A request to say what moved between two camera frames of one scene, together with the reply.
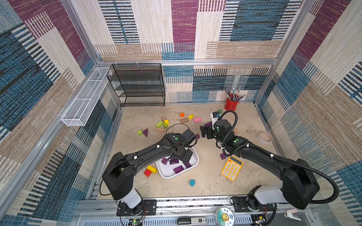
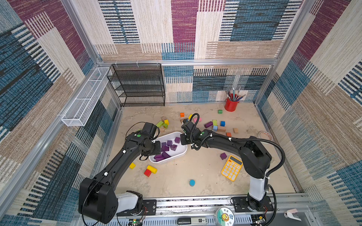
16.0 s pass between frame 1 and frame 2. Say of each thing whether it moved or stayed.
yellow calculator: stayed
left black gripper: moved
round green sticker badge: stayed
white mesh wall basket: stayed
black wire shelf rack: stayed
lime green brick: stayed
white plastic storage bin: moved
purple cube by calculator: stayed
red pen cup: stayed
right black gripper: moved
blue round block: stayed
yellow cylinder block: stayed
